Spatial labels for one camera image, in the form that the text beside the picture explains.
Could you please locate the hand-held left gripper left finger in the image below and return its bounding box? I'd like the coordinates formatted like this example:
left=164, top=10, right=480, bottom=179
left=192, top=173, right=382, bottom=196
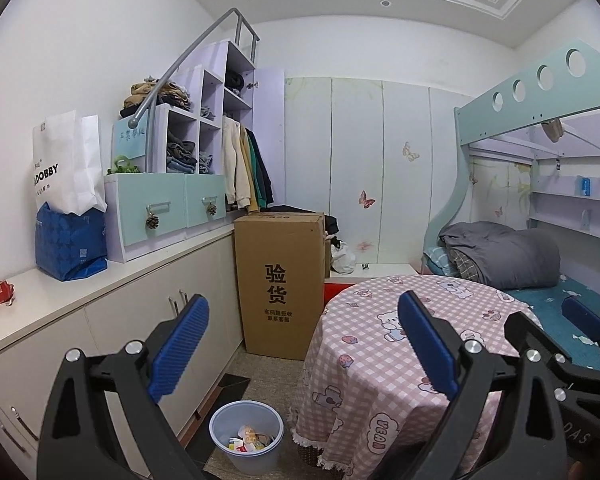
left=37, top=294, right=211, bottom=480

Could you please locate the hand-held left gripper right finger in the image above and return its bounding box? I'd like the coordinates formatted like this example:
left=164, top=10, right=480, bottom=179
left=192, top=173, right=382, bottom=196
left=397, top=290, right=568, bottom=480

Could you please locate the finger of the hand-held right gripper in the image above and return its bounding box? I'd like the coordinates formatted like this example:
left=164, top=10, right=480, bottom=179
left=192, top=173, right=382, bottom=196
left=504, top=310, right=600, bottom=411
left=561, top=296, right=600, bottom=372

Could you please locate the blue plastic bin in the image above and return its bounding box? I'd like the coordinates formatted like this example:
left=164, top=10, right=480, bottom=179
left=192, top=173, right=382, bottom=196
left=209, top=400, right=285, bottom=470

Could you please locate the heap of mixed wrappers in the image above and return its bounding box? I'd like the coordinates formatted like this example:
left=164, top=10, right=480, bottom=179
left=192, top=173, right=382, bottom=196
left=227, top=424, right=277, bottom=455

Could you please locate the teal bed sheet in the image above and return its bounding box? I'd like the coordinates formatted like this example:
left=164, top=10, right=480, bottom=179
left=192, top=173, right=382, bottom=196
left=505, top=272, right=600, bottom=372

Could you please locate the pink checked tablecloth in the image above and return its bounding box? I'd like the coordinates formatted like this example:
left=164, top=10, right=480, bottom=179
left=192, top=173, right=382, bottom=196
left=290, top=274, right=543, bottom=480

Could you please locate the grey quilt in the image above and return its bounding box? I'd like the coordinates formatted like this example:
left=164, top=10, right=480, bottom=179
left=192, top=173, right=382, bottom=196
left=439, top=221, right=561, bottom=290

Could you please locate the beige low cabinet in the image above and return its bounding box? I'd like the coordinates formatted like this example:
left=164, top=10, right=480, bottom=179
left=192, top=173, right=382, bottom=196
left=0, top=220, right=246, bottom=480

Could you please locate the plaid blanket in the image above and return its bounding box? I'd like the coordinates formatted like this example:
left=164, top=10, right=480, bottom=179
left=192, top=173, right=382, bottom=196
left=452, top=250, right=481, bottom=281

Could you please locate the blue striped pillow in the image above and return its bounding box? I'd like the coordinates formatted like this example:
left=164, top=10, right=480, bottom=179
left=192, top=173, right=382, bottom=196
left=422, top=246, right=458, bottom=276

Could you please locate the red white step platform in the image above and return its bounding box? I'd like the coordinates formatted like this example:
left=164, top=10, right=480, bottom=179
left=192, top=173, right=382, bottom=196
left=325, top=262, right=424, bottom=306

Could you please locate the tall cardboard box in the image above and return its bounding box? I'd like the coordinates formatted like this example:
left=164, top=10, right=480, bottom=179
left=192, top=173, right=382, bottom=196
left=232, top=211, right=327, bottom=361

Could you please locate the lilac bed shelf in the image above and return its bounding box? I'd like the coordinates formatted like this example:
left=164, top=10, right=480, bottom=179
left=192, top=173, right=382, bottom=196
left=527, top=160, right=600, bottom=251

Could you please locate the white plastic bag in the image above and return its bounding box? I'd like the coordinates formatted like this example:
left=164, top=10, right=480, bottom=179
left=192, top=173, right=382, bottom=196
left=330, top=240, right=357, bottom=275

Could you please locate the white drawer unit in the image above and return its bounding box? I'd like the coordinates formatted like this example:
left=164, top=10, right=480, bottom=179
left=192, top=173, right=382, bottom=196
left=103, top=172, right=228, bottom=264

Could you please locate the blue shopping bag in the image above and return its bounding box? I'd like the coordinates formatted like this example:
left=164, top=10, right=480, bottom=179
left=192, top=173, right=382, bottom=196
left=35, top=202, right=109, bottom=282

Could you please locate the black cloth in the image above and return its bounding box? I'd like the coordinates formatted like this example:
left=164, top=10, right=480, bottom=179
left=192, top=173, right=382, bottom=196
left=267, top=204, right=341, bottom=251

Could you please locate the large mint drawer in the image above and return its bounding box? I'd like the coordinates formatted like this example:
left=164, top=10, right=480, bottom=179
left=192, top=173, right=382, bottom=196
left=120, top=175, right=189, bottom=247

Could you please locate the small mint drawer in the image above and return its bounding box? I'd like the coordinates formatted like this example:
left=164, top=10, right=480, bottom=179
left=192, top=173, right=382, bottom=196
left=185, top=176, right=227, bottom=229

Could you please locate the wicker table base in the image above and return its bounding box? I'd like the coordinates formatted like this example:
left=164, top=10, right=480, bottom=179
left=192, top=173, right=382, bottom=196
left=299, top=446, right=341, bottom=471

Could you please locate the green hanging garment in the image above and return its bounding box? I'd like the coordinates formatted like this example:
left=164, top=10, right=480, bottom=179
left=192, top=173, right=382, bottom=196
left=247, top=130, right=269, bottom=209

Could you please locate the folded jeans stack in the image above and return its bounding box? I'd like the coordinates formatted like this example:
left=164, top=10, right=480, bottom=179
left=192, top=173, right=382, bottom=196
left=166, top=140, right=198, bottom=174

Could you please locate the cream hanging jacket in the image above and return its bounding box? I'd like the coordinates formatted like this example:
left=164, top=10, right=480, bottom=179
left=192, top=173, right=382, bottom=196
left=222, top=117, right=253, bottom=209

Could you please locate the dark hanging jacket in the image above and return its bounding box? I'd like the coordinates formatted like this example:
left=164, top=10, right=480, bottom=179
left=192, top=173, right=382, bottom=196
left=252, top=132, right=276, bottom=206

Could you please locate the mint sign board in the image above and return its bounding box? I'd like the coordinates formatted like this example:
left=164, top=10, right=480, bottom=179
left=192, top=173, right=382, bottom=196
left=112, top=114, right=150, bottom=158

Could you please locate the white wardrobe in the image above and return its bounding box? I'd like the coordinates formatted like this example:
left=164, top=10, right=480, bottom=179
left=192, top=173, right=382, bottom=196
left=282, top=76, right=464, bottom=272

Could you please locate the mint bunk bed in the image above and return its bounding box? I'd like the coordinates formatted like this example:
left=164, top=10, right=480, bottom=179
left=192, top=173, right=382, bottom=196
left=422, top=40, right=600, bottom=376

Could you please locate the white paper bag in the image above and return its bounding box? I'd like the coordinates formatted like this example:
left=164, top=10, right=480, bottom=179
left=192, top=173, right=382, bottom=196
left=32, top=110, right=109, bottom=216

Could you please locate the lilac wardrobe door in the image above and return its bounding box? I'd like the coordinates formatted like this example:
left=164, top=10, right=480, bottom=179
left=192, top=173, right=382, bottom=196
left=252, top=67, right=286, bottom=206

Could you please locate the brown clothes pile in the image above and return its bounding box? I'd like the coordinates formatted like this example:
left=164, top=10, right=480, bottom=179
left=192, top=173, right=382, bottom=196
left=120, top=77, right=193, bottom=119

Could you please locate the lilac cubby shelf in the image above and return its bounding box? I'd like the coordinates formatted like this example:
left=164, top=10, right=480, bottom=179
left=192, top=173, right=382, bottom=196
left=150, top=40, right=256, bottom=176

